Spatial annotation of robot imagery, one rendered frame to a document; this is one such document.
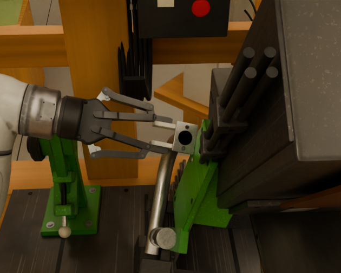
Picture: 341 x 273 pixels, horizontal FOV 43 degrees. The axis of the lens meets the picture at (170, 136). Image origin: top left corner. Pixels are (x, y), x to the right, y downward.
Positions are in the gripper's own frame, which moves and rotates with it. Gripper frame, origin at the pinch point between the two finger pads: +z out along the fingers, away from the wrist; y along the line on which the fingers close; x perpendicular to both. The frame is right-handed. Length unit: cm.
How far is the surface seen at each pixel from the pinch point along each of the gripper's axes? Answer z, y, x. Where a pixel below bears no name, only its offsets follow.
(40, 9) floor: -81, 145, 365
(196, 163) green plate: 4.4, -4.5, -4.8
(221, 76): 10.8, 16.1, 9.9
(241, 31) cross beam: 16.5, 30.2, 17.6
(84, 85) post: -17.4, 10.7, 23.6
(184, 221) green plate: 4.4, -14.7, -3.0
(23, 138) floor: -52, 6, 209
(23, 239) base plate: -24.9, -26.7, 30.3
